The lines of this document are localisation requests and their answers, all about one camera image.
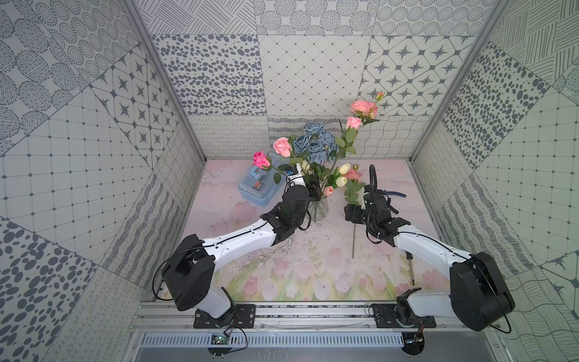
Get black handled screwdriver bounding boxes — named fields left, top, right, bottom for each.
left=406, top=252, right=416, bottom=286

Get pink tulip stem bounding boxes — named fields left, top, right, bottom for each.
left=272, top=136, right=336, bottom=198

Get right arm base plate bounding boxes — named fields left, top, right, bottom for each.
left=369, top=303, right=437, bottom=329

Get light pink rose stem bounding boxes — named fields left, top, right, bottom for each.
left=333, top=116, right=364, bottom=177

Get blue handled pliers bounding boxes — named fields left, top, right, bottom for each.
left=378, top=189, right=407, bottom=198

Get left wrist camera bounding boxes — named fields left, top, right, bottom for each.
left=285, top=164, right=306, bottom=187

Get cream tulip bunch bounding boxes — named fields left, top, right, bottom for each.
left=300, top=161, right=351, bottom=197

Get floral table mat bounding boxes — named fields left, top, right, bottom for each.
left=185, top=160, right=449, bottom=301

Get orange-pink peony stem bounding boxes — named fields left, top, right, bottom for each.
left=343, top=164, right=368, bottom=259

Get blue rose bunch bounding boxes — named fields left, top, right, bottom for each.
left=290, top=122, right=339, bottom=164

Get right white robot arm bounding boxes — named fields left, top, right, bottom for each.
left=345, top=166, right=516, bottom=331

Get clear glass vase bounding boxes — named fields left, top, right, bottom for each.
left=308, top=197, right=329, bottom=223

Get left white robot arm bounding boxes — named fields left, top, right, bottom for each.
left=153, top=174, right=322, bottom=327

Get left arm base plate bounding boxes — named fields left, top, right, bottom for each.
left=194, top=304, right=256, bottom=329

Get pink spray rose stem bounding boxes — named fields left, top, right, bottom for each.
left=347, top=92, right=384, bottom=129

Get clear blue plastic box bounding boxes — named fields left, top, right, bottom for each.
left=238, top=166, right=286, bottom=207

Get magenta rose stem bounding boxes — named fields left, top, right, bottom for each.
left=253, top=152, right=287, bottom=185

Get aluminium mounting rail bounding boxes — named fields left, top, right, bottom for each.
left=129, top=301, right=468, bottom=333

